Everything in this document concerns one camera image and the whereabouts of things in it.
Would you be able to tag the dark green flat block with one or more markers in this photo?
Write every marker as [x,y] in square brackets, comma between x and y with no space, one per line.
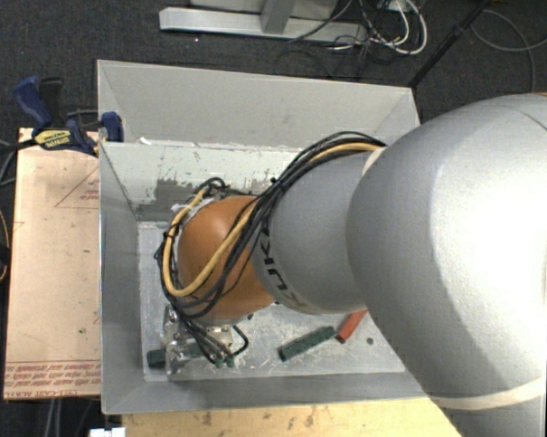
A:
[305,344]
[156,358]

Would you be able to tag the brown cardboard board red print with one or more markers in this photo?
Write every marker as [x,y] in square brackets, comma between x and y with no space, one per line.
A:
[54,267]

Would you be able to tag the red-brown flat block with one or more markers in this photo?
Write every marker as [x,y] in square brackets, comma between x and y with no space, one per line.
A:
[351,327]

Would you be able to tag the grey metal bin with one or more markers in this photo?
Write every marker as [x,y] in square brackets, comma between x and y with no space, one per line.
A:
[242,107]

